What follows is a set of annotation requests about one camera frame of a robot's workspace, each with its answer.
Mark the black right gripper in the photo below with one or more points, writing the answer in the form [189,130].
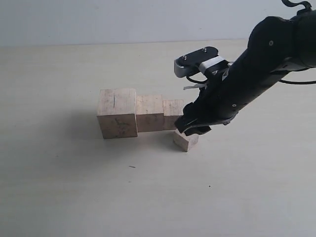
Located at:
[204,111]

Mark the smallest wooden cube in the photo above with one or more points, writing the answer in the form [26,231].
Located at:
[185,143]

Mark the third largest wooden cube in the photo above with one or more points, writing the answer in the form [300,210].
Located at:
[173,109]

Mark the second largest wooden cube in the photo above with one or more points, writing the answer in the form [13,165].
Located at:
[149,113]

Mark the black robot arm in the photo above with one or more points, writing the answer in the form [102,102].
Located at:
[275,48]

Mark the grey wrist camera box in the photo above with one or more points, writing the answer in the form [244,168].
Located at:
[199,61]

